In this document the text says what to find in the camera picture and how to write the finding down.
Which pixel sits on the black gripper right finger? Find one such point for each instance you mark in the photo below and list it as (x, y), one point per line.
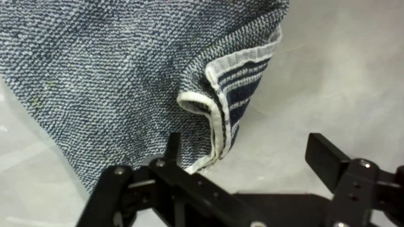
(357, 184)

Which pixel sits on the blue striped cloth towel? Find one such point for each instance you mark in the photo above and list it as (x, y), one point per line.
(126, 71)

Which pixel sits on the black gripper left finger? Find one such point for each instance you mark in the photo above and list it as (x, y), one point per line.
(168, 184)

